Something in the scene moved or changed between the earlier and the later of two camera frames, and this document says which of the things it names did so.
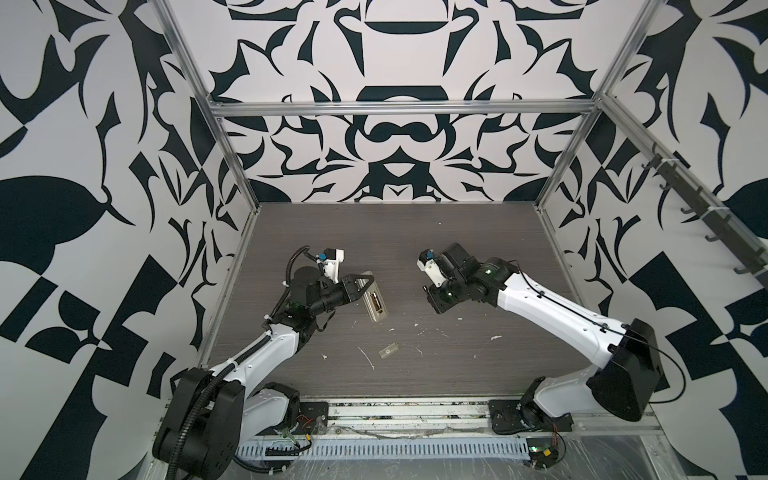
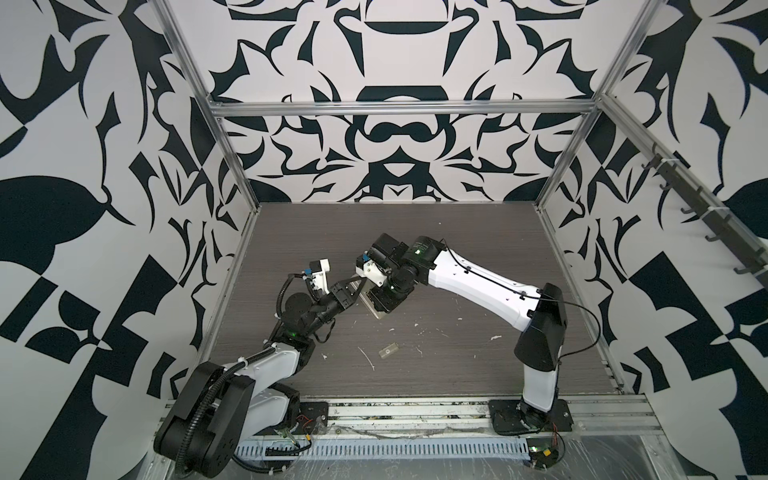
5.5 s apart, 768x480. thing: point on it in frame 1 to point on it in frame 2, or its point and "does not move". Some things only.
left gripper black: (348, 288) does not move
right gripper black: (434, 299) to (383, 303)
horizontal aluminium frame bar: (400, 107) does not move
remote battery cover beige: (389, 349) does not move
